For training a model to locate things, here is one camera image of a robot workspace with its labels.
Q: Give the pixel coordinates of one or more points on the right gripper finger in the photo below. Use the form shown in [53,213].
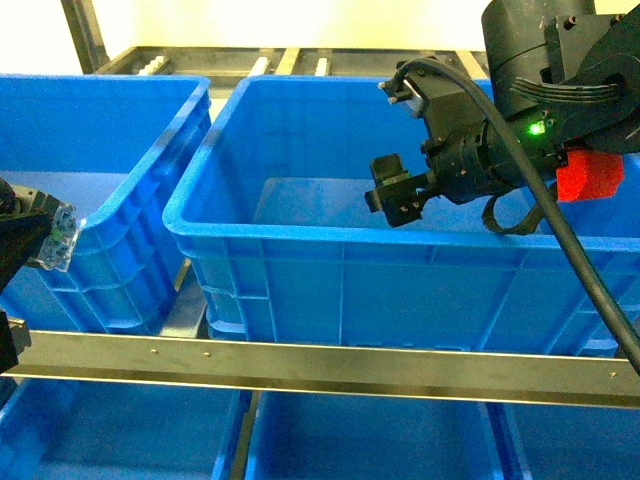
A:
[395,193]

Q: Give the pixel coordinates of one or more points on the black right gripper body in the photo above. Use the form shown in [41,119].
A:
[465,158]

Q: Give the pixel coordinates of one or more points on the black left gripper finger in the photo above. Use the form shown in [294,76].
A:
[22,235]

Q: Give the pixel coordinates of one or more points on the red mushroom push button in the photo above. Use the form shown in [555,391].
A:
[58,247]

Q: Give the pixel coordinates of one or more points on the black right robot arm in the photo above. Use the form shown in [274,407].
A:
[563,77]

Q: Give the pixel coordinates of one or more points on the red block on arm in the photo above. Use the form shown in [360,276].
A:
[589,175]

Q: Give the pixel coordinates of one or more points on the blue plastic crate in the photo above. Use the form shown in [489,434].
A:
[115,148]
[271,212]

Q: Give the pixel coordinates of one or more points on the lower left blue crate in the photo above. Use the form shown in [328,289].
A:
[82,430]

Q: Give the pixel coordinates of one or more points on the lower middle blue crate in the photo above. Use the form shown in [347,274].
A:
[307,436]

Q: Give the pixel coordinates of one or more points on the lower right blue crate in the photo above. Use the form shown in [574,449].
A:
[556,442]

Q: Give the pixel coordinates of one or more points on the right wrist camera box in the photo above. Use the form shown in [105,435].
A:
[405,94]

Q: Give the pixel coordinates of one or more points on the metal shelf rack frame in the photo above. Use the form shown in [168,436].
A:
[405,373]

